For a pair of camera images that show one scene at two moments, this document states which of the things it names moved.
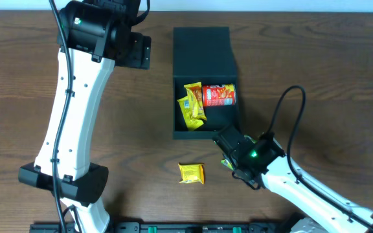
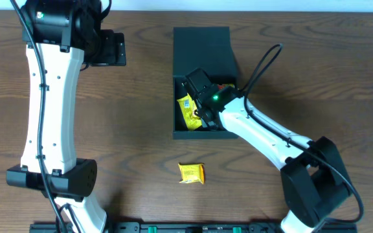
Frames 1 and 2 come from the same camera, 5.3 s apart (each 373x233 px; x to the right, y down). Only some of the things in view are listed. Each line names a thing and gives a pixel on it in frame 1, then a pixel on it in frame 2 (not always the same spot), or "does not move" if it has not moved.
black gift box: (204, 55) does not move
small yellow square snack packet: (192, 173) does not move
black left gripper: (140, 52) to (116, 48)
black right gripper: (226, 139) to (190, 85)
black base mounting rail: (173, 227) does not move
